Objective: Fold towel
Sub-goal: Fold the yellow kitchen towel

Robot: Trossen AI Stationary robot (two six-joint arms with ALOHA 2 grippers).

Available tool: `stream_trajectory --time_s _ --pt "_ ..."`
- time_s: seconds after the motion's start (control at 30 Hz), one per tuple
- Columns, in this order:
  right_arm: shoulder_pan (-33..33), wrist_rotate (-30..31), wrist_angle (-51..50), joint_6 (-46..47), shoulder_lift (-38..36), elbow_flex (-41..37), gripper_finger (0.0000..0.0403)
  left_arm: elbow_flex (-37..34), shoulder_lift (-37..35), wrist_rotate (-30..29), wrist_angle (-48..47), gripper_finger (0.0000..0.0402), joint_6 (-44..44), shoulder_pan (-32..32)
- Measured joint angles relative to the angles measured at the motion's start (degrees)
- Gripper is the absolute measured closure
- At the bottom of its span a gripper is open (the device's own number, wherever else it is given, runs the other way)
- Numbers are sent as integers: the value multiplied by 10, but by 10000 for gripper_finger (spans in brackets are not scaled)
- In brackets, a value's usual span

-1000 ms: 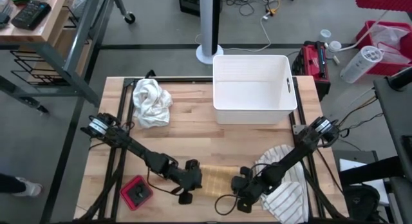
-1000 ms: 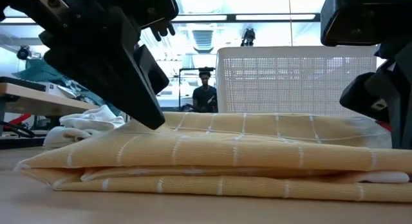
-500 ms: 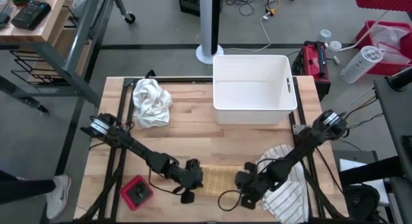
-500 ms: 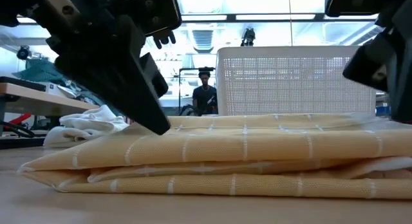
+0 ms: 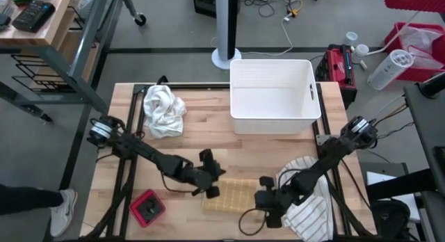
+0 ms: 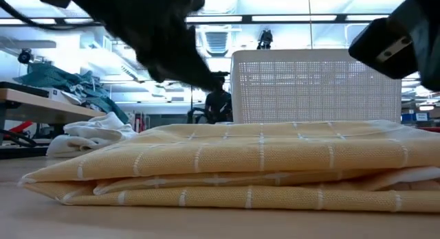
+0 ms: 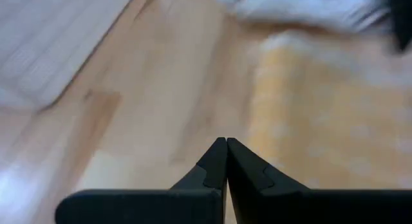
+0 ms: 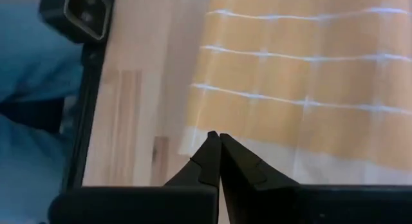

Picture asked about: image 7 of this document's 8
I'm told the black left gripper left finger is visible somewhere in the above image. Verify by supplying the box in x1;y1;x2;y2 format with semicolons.
54;136;229;224

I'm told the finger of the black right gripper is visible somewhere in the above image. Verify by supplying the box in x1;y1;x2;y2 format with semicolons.
386;0;412;54

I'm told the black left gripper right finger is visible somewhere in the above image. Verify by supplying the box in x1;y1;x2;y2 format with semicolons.
227;137;412;224

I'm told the yellow checked towel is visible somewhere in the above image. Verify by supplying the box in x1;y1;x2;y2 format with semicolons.
246;33;412;190

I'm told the white striped towel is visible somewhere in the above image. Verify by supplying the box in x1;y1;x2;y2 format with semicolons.
211;0;395;35

